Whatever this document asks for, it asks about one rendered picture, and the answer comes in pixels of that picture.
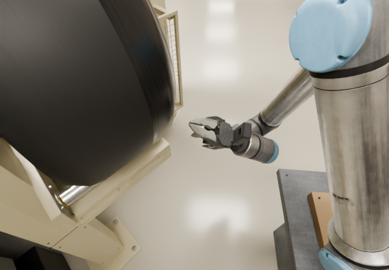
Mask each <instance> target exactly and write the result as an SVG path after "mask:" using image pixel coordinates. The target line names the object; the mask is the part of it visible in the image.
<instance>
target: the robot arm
mask: <svg viewBox="0 0 389 270"><path fill-rule="evenodd" d="M289 47H290V50H291V53H292V55H293V57H294V59H295V60H298V61H299V65H300V67H299V68H298V69H297V70H296V71H295V72H294V73H293V75H292V76H291V77H290V78H289V79H288V80H287V81H286V83H285V84H284V85H283V86H282V88H281V89H280V90H279V91H278V92H277V93H276V94H275V96H274V97H273V98H272V99H271V100H270V101H269V102H268V104H267V105H266V106H265V107H264V108H263V109H262V110H261V111H260V112H259V113H258V114H257V115H255V116H254V117H252V118H251V119H249V120H247V121H245V122H243V123H242V124H240V125H239V124H237V123H235V124H232V125H230V124H229V123H227V122H225V119H222V118H220V117H218V116H209V117H204V118H197V119H194V120H192V121H190V122H189V124H188V125H189V127H190V128H191V129H192V131H193V132H194V133H192V134H191V136H192V137H195V138H202V139H203V144H207V145H202V147H206V148H209V149H214V150H215V149H222V148H227V149H228V148H230V149H231V150H232V152H233V153H234V154H235V155H237V156H240V157H243V158H248V159H252V160H255V161H258V162H261V163H267V164H269V163H272V162H274V161H275V160H276V159H277V157H278V154H279V147H278V144H277V143H276V142H275V141H273V140H272V139H268V138H266V137H264V136H265V135H266V134H268V133H269V132H271V131H272V130H274V129H276V128H278V127H279V126H280V125H281V123H282V121H283V120H284V119H285V118H287V117H288V116H289V115H290V114H291V113H293V112H294V111H295V110H296V109H297V108H299V107H300V106H301V105H302V104H303V103H304V102H306V101H307V100H308V99H309V98H310V97H311V96H312V95H314V97H315V104H316V109H317V116H318V123H319V127H320V135H321V142H322V149H323V153H324V160H325V167H326V175H327V179H328V186H329V193H330V197H331V205H332V211H333V217H332V218H331V219H330V221H329V223H328V226H327V233H328V239H329V242H328V243H327V244H326V245H325V246H324V247H323V248H321V251H320V252H319V253H318V259H319V260H320V263H321V265H322V266H323V267H324V269H325V270H389V0H305V1H304V2H303V3H302V4H301V6H300V7H299V9H298V10H297V12H296V14H295V15H294V17H293V19H292V22H291V25H290V28H289ZM200 126H204V128H202V127H200ZM210 147H212V148H210Z"/></svg>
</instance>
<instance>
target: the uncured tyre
mask: <svg viewBox="0 0 389 270"><path fill-rule="evenodd" d="M175 99H176V80H175V72H174V66H173V61H172V58H171V54H170V50H169V47H168V44H167V41H166V37H165V35H164V32H163V29H162V27H161V24H160V21H159V19H158V17H157V14H156V12H155V10H154V8H153V5H152V3H151V1H150V0H0V136H1V137H3V138H4V139H5V140H6V141H7V142H8V143H9V144H10V145H11V146H12V147H13V148H14V149H15V150H16V151H17V152H19V153H20V154H21V155H22V156H23V157H25V158H26V160H28V161H29V162H30V163H31V164H33V165H34V166H35V167H36V168H37V169H39V170H40V171H41V172H42V173H44V174H45V175H47V176H48V177H49V178H51V179H52V180H54V181H55V182H57V183H59V184H61V185H70V186H92V185H95V184H98V183H100V182H102V181H105V180H106V179H107V178H109V177H110V176H111V175H113V174H114V173H116V172H117V171H118V170H119V169H121V168H122V167H123V166H125V165H126V164H128V163H129V162H130V161H132V160H133V159H134V158H136V157H137V156H138V155H139V154H141V153H143V152H144V151H145V150H146V149H148V148H149V147H150V146H152V145H153V144H154V143H156V142H157V141H159V140H160V139H161V138H162V137H163V136H164V134H165V133H166V131H167V130H168V129H169V128H170V126H171V124H172V121H173V116H174V108H175Z"/></svg>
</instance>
